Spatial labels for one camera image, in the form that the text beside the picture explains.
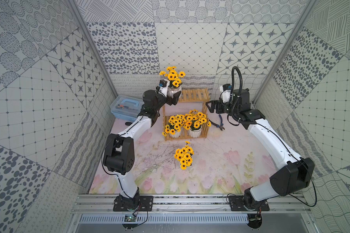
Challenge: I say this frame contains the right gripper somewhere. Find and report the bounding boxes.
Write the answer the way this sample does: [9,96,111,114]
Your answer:
[206,99,240,117]

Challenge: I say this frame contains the sunflower pot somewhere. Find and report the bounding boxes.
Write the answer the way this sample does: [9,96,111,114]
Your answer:
[159,66,186,98]
[183,109,211,138]
[174,141,194,170]
[162,115,185,138]

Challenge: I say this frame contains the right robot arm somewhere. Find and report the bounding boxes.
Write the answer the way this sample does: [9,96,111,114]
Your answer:
[206,87,315,210]

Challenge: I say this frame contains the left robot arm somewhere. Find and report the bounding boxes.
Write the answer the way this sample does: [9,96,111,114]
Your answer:
[101,87,182,201]

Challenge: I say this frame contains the wooden two-tier shelf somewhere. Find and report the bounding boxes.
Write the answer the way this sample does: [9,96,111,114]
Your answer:
[162,88,211,140]

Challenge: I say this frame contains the clear blue plastic toolbox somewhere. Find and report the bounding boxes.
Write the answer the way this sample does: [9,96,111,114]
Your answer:
[110,95,144,122]

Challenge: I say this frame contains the floral table mat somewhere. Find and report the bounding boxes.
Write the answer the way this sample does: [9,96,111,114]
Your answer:
[88,102,273,195]

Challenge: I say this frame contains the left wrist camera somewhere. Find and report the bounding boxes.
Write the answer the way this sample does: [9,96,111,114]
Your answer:
[156,79,169,97]

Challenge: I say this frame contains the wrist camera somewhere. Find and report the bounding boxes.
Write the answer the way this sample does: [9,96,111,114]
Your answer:
[156,79,169,97]
[219,83,232,103]

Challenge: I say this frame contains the blue handled pliers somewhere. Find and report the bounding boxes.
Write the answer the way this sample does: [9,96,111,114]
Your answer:
[210,114,225,131]

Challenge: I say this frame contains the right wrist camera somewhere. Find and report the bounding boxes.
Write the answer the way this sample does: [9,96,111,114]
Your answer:
[219,83,232,103]

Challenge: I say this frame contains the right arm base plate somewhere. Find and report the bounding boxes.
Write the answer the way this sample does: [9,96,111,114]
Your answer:
[226,194,270,212]

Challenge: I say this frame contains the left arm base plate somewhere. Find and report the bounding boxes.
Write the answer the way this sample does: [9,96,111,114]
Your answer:
[113,195,154,212]

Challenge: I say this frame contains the aluminium rail frame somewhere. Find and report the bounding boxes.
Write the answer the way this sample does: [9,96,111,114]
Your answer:
[66,194,320,233]

